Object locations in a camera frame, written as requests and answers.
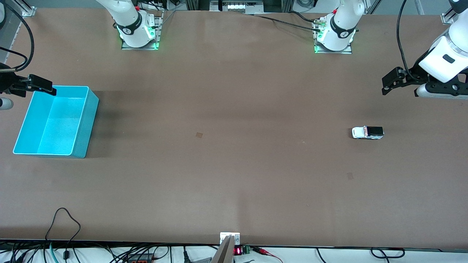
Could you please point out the dark power strip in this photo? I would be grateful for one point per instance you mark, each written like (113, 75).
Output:
(140, 260)

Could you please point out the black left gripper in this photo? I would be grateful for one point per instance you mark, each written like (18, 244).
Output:
(415, 74)

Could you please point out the lit metal equipment box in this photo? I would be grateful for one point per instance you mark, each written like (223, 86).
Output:
(237, 6)

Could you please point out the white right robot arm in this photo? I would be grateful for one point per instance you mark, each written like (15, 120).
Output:
(131, 31)

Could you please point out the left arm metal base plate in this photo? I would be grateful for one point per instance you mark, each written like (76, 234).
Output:
(347, 51)

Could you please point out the white jeep toy black roof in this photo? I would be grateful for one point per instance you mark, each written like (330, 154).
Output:
(365, 133)

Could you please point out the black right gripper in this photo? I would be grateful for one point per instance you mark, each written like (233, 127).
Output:
(8, 83)

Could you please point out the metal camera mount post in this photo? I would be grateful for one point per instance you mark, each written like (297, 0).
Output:
(225, 252)

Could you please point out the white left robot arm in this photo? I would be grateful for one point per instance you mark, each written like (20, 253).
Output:
(340, 34)

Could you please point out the turquoise plastic bin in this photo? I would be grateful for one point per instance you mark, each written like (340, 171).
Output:
(58, 124)

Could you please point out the aluminium corner profile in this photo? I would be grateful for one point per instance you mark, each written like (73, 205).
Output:
(28, 10)
(446, 19)

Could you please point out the red digit display module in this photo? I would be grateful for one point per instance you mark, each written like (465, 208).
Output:
(238, 251)

